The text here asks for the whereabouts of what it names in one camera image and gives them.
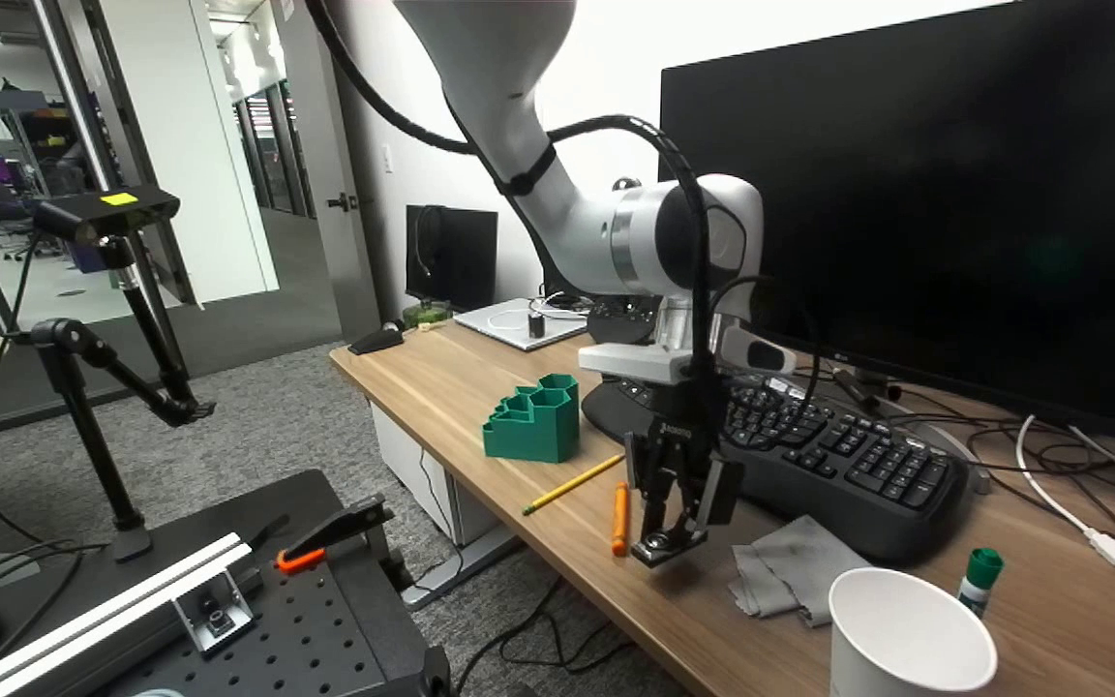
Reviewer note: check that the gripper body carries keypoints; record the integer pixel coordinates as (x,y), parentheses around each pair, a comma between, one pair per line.
(681,416)

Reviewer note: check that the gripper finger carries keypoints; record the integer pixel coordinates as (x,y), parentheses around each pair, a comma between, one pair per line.
(652,474)
(720,492)

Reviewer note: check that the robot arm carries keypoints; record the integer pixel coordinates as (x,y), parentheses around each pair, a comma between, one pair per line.
(509,106)

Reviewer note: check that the orange marker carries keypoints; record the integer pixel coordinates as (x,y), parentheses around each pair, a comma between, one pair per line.
(620,518)

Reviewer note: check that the yellow pencil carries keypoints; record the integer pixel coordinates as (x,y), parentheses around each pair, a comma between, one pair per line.
(572,482)

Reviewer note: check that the grey cloth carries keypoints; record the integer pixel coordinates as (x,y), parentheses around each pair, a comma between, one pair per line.
(790,571)

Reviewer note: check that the green stepped pen holder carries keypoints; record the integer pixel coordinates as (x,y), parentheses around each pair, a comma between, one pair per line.
(533,426)

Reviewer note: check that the black ergonomic keyboard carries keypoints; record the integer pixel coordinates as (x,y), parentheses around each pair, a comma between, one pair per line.
(858,465)

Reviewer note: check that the small black cylinder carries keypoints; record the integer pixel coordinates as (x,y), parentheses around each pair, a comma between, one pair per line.
(536,325)

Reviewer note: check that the silver laptop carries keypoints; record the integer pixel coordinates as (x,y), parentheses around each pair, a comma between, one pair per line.
(509,324)

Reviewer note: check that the white drawer cabinet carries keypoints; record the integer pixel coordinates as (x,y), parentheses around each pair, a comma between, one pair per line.
(422,479)

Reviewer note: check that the white paper cup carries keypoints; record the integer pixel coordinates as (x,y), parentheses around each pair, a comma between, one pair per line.
(896,649)

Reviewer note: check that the small black monitor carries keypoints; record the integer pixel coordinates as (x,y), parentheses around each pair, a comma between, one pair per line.
(466,257)

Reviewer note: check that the glue stick with green cap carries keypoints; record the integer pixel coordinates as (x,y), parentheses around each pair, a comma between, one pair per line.
(981,576)

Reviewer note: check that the green glass object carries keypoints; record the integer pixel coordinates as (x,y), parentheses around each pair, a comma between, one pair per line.
(425,314)

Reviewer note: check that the black handheld device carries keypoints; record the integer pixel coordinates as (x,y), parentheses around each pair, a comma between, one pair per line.
(376,340)

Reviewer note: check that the black clamp with orange trigger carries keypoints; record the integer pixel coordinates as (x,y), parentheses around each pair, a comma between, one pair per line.
(330,530)

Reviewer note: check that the large black monitor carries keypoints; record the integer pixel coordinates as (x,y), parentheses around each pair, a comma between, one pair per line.
(954,194)

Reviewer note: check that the office chair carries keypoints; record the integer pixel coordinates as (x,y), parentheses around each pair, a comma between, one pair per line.
(6,213)

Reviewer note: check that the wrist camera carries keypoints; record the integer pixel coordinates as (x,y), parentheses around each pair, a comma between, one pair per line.
(630,362)

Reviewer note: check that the wall switch plate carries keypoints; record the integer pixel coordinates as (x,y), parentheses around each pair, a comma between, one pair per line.
(387,159)

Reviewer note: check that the metal corner bracket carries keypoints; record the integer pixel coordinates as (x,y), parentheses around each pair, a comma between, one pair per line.
(214,612)

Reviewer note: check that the aluminium rail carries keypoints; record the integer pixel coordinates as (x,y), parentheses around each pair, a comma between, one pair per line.
(103,615)

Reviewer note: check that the camera on mount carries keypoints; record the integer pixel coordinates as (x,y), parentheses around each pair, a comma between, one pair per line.
(112,208)

